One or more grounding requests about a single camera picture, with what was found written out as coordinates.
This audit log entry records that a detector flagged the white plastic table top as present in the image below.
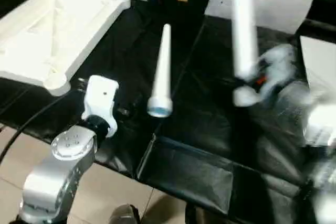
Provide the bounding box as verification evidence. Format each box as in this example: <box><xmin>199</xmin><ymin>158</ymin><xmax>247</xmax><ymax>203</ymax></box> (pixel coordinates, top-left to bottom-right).
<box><xmin>0</xmin><ymin>0</ymin><xmax>131</xmax><ymax>97</ymax></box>

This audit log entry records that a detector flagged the left robot leg dark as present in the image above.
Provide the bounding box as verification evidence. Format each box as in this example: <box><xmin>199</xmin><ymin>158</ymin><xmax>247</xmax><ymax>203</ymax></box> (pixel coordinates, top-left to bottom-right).
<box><xmin>110</xmin><ymin>204</ymin><xmax>140</xmax><ymax>224</ymax></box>

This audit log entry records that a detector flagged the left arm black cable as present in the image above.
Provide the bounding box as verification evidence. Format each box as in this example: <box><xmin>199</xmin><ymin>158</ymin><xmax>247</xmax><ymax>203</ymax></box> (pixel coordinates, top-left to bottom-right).
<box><xmin>0</xmin><ymin>87</ymin><xmax>87</xmax><ymax>162</ymax></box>

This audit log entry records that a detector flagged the white flat board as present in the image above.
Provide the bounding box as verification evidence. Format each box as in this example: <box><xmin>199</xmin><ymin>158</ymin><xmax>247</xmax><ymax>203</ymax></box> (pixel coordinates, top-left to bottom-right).
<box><xmin>299</xmin><ymin>35</ymin><xmax>336</xmax><ymax>96</ymax></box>

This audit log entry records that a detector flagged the black work mat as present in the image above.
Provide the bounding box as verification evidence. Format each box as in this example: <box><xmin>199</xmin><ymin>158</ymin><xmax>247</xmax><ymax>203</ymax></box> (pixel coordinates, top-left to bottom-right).
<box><xmin>0</xmin><ymin>0</ymin><xmax>336</xmax><ymax>224</ymax></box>

